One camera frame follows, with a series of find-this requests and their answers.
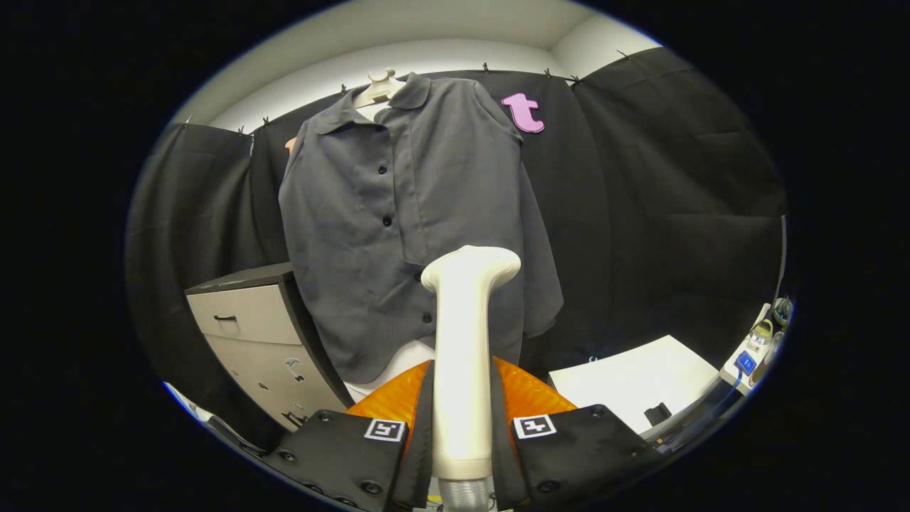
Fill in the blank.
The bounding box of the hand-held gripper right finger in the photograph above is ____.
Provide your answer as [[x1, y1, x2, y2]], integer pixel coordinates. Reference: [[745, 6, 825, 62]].
[[491, 356, 665, 512]]

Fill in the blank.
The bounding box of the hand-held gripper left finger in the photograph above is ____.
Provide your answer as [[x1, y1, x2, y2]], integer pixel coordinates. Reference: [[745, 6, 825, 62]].
[[259, 358, 434, 512]]

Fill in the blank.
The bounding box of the white garment steamer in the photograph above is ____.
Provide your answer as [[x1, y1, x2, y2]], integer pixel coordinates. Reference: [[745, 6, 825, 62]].
[[421, 245, 522, 512]]

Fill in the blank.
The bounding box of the grey button-up shirt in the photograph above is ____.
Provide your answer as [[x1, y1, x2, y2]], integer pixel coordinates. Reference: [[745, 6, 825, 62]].
[[279, 73, 564, 385]]

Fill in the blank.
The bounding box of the white printed bag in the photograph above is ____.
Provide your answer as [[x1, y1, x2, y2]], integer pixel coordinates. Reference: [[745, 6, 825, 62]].
[[164, 382, 271, 456]]

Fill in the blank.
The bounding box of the grey drawer cabinet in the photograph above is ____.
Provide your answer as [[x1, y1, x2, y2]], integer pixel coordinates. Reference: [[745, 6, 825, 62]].
[[185, 262, 355, 432]]

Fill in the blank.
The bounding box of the pile of small desk items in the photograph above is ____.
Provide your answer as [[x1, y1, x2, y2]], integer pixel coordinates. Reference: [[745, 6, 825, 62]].
[[719, 295, 793, 395]]

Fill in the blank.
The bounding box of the white mannequin torso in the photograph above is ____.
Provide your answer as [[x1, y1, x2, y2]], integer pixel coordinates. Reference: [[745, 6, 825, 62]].
[[345, 68, 436, 404]]

